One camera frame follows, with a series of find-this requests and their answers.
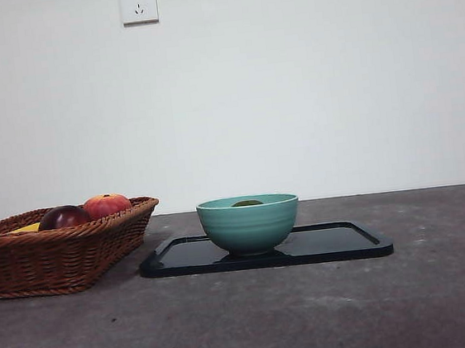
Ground green avocado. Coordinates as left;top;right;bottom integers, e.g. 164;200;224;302
230;198;264;208

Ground teal ribbed bowl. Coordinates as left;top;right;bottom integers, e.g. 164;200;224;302
194;190;305;262

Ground red orange apple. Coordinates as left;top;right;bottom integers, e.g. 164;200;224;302
82;191;134;221

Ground black rectangular tray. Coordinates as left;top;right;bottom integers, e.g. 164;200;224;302
136;214;395;283

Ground dark purple round fruit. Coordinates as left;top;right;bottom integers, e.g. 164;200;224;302
36;203;92;231

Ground brown wicker basket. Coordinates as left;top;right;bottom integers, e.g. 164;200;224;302
0;194;168;302

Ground yellow fruit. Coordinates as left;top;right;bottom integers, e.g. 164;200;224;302
7;222;42;235

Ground white wall socket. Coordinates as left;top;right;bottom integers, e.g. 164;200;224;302
120;0;160;27

